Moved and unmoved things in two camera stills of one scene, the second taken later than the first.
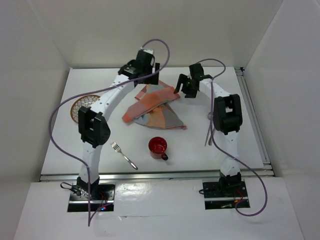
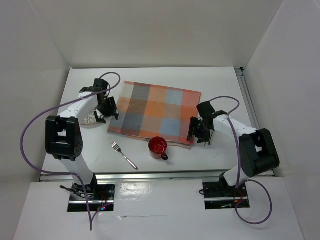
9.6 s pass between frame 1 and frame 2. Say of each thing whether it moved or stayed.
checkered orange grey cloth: moved
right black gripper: moved
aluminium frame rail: stayed
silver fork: stayed
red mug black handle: stayed
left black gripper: moved
